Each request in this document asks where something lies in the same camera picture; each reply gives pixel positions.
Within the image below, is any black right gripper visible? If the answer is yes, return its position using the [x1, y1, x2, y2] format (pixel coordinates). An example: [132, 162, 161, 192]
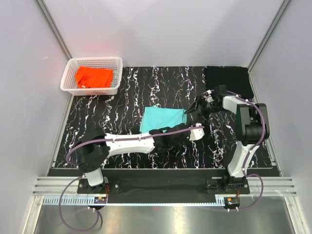
[184, 95, 225, 125]

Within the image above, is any teal t shirt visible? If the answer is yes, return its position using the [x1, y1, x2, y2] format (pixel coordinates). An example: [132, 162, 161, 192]
[139, 106, 187, 133]

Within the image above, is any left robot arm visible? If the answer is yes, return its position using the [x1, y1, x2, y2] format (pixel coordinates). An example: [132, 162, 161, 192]
[74, 124, 197, 193]

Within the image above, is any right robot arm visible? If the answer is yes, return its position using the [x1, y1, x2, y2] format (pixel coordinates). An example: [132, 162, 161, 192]
[185, 95, 270, 193]

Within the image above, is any folded black t shirt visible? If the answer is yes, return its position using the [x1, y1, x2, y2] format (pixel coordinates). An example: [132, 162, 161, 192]
[204, 66, 254, 99]

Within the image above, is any right controller board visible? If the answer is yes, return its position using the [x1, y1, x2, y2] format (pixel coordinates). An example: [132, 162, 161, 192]
[226, 197, 240, 206]

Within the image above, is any controller board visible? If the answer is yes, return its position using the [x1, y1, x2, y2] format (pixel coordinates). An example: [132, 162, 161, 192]
[226, 197, 240, 206]
[94, 196, 107, 204]

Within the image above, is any left controller board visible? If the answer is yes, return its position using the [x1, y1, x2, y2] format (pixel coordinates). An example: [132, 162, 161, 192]
[94, 196, 107, 204]

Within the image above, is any orange t shirt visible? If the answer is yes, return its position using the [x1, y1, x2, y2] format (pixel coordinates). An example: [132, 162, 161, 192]
[75, 66, 114, 89]

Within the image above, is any white plastic basket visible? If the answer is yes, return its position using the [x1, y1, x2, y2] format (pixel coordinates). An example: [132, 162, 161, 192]
[60, 57, 123, 96]

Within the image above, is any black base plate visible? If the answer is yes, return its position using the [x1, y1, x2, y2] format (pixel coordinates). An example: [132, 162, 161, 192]
[77, 168, 251, 204]

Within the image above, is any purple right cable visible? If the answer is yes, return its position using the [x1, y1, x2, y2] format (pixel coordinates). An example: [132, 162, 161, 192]
[199, 90, 268, 213]

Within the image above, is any white slotted cable duct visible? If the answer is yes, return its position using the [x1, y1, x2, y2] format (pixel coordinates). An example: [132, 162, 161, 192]
[43, 195, 225, 207]

